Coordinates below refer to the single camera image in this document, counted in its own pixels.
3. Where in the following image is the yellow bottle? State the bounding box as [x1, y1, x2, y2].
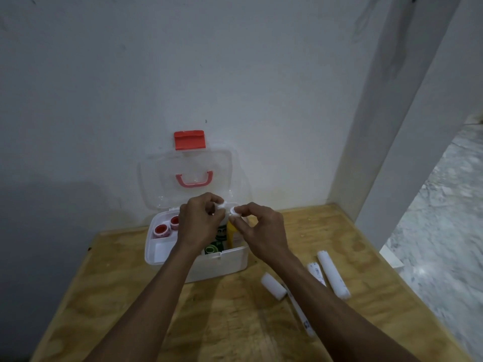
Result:
[225, 220, 243, 250]

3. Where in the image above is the short white gauze roll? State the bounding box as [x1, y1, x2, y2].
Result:
[261, 272, 288, 300]

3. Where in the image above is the person's left hand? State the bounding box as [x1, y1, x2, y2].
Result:
[176, 192, 226, 257]

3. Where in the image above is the white inner tray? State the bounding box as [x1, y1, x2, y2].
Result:
[148, 213, 182, 265]

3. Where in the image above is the printed white bandage pack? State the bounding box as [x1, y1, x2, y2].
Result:
[307, 262, 327, 288]

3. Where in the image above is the red lid handle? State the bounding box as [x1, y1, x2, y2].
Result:
[175, 170, 214, 188]

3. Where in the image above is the clear plastic box lid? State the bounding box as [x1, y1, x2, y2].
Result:
[138, 147, 253, 213]

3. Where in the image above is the red lid latch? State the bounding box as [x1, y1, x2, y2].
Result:
[174, 130, 207, 151]

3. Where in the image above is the long thin white packet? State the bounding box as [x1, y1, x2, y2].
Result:
[285, 284, 317, 338]

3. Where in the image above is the long white bandage roll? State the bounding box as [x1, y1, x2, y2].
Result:
[316, 250, 352, 300]

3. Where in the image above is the white plastic storage box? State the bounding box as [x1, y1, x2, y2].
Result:
[144, 203, 251, 284]

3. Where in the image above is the person's right hand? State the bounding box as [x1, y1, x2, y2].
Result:
[228, 202, 293, 265]

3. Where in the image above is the person's left forearm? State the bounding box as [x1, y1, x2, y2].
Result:
[84, 243, 201, 362]

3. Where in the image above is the person's right forearm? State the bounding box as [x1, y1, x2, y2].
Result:
[260, 251, 420, 362]

